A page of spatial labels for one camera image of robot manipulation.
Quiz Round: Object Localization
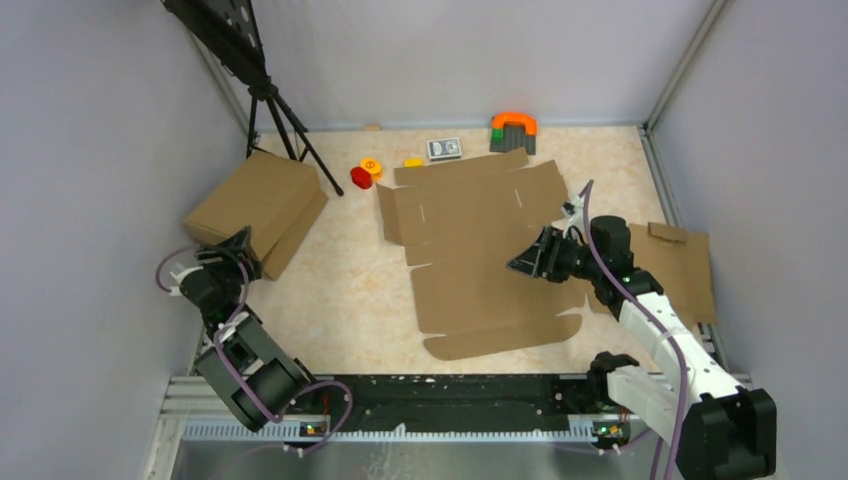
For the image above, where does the folded brown cardboard box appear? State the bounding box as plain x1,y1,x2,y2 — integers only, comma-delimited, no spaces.
262,191,329,280

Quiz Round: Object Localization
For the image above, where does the flat cardboard blank at right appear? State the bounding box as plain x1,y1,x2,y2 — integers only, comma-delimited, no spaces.
629,222,718,328

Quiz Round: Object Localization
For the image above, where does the black tripod stand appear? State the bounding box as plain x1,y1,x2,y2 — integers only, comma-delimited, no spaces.
162,0,344,197

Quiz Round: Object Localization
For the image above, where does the small red toy piece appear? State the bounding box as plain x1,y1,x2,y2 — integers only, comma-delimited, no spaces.
350,157,383,190

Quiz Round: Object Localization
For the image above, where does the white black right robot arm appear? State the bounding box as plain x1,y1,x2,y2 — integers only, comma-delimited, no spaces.
507,216,777,479

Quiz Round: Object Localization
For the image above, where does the aluminium frame rail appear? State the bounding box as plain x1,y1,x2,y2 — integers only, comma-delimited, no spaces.
144,376,652,479

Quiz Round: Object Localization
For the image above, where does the flat cardboard blank underneath left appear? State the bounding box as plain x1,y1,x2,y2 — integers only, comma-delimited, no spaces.
376,149,585,361

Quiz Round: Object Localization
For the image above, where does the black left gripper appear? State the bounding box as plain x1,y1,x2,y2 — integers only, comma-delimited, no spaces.
193,226,260,303

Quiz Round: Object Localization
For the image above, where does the large cardboard box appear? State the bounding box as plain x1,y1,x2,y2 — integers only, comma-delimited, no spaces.
183,151,321,259

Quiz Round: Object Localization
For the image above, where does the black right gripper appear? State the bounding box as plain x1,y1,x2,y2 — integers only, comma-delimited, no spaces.
506,226,603,284

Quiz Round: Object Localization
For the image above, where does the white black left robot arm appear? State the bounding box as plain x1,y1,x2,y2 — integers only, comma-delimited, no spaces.
165,226,321,432

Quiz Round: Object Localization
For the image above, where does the orange green grey toy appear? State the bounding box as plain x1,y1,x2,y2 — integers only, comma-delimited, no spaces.
489,112,538,155

